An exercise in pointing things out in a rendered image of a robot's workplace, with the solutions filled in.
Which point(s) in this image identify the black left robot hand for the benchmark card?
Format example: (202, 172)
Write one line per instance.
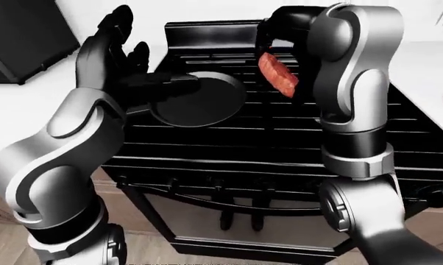
(98, 59)

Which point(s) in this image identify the black gas stove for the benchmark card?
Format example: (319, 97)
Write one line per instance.
(251, 154)

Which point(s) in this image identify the red raw steak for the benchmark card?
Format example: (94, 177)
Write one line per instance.
(278, 73)

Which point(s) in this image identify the black microwave oven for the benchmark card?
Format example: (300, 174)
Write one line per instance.
(26, 38)

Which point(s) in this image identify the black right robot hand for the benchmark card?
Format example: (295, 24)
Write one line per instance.
(285, 23)

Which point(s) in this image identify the black frying pan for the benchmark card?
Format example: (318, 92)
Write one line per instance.
(203, 100)

